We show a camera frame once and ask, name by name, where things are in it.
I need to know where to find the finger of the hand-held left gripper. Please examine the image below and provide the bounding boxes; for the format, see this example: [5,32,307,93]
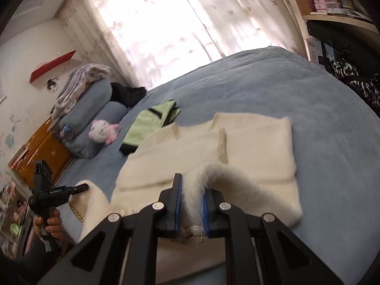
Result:
[70,184,90,195]

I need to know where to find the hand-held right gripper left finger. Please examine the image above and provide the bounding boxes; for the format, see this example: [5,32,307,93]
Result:
[36,173,183,285]

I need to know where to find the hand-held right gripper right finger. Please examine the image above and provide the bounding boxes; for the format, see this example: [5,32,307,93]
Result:
[201,188,346,285]

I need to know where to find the cream fluffy cardigan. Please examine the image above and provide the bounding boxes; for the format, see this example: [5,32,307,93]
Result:
[68,112,303,278]

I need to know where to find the person's left forearm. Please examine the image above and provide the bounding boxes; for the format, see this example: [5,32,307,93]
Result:
[0,237,64,285]

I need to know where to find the person's left hand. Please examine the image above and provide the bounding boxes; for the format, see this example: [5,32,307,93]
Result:
[32,208,63,242]

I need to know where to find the colourful toy clutter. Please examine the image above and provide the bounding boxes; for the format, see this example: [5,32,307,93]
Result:
[0,169,33,259]

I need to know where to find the wooden bedside cabinet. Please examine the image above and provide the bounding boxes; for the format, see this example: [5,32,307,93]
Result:
[8,116,75,189]

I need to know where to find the pink white plush toy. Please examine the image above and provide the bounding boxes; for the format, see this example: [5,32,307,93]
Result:
[88,119,122,145]

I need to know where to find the blue pillow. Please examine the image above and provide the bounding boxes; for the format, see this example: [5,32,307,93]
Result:
[59,101,129,158]
[58,79,113,116]

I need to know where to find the light green garment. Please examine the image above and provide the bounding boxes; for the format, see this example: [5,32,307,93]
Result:
[119,99,181,155]

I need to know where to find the black fluffy garment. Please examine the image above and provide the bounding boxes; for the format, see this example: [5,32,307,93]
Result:
[110,82,147,107]

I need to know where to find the folded patterned blanket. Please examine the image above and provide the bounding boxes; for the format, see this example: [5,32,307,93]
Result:
[50,64,111,119]

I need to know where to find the blue bed blanket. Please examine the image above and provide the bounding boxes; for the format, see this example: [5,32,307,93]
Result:
[50,46,380,285]

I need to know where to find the floral sheer curtain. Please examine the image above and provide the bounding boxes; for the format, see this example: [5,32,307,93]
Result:
[58,0,226,86]
[175,0,306,58]

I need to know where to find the white carton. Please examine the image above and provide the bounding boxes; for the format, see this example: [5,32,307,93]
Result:
[306,37,334,66]

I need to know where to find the black white patterned cloth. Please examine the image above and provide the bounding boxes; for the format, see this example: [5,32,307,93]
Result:
[329,59,380,109]

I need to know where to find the wooden shelf unit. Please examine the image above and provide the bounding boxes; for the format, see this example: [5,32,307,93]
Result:
[285,0,380,66]

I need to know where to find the black bag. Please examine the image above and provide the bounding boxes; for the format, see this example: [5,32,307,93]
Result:
[306,20,380,75]

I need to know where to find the loose papers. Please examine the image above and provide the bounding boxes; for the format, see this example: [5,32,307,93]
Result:
[327,7,371,21]

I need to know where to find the red wall shelf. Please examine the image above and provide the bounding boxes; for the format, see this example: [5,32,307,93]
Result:
[29,50,76,83]

